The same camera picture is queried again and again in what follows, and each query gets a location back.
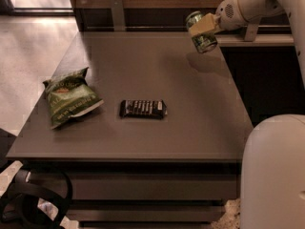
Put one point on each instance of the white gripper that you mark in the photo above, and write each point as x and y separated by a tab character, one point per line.
227	14

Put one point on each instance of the green soda can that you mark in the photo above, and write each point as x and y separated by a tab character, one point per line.
201	29

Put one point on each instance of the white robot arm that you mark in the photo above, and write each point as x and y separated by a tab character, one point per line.
273	164

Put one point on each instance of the black candy bar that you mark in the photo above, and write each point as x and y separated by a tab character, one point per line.
150	109

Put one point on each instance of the grey drawer cabinet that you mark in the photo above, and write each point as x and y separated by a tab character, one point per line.
175	172

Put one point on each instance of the green chip bag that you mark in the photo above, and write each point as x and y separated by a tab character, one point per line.
69	96

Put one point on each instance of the black chair base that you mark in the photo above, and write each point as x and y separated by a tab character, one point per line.
35	197

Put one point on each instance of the right metal bracket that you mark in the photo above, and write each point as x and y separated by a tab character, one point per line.
251	30

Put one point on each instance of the metal bracket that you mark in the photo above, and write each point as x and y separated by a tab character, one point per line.
251	30
118	15

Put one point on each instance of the left metal bracket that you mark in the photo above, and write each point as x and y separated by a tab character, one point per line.
118	15

